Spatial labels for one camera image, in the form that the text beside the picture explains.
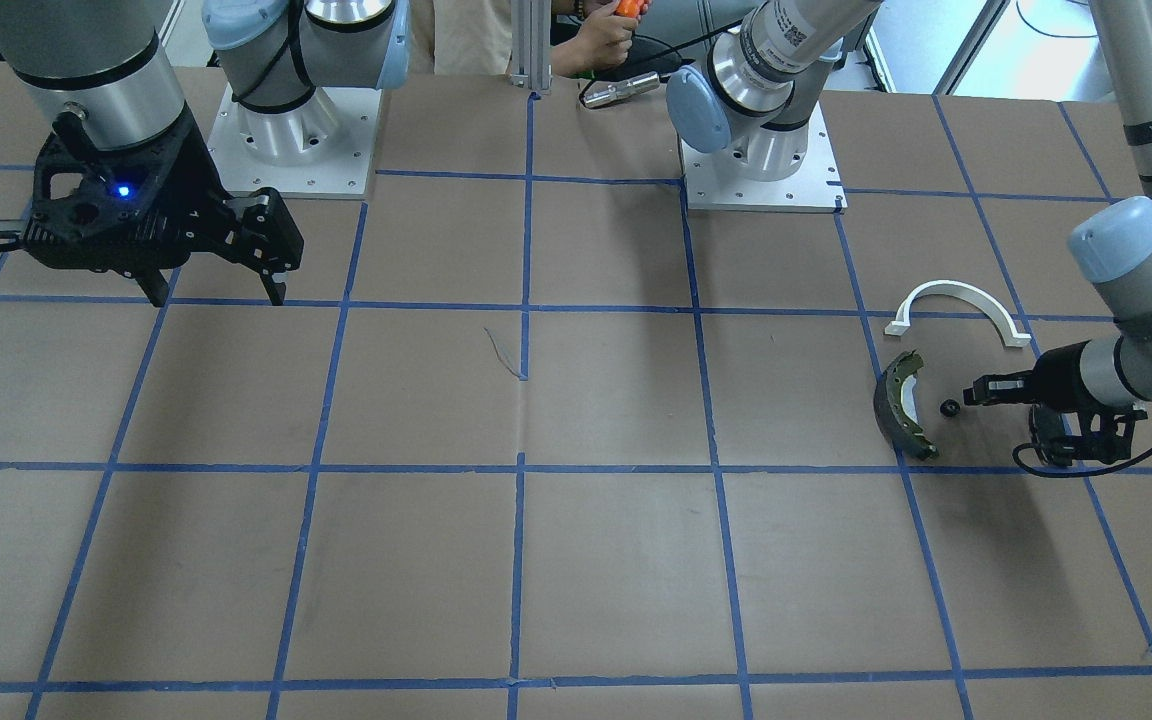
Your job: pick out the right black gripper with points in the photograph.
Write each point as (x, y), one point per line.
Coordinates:
(189, 188)

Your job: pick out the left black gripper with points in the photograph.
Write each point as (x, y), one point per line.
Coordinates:
(1057, 374)

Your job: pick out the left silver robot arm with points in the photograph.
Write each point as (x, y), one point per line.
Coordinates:
(756, 85)

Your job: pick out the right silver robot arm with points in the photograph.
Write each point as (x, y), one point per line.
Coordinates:
(104, 60)

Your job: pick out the black brake pad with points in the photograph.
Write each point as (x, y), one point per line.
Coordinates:
(1050, 437)

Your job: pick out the green brake shoe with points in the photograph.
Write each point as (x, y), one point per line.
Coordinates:
(894, 404)

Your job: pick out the person in beige shirt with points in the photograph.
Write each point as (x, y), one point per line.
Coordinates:
(474, 38)

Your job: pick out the silver metal cylinder tool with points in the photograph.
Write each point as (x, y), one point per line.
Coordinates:
(619, 91)

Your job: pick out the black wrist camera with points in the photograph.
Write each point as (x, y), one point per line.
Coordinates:
(1106, 436)
(264, 236)

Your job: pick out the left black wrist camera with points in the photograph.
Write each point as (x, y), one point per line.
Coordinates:
(1106, 436)

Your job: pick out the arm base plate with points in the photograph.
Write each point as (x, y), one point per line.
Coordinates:
(322, 151)
(783, 172)

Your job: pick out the aluminium frame post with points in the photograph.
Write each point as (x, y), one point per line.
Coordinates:
(529, 66)

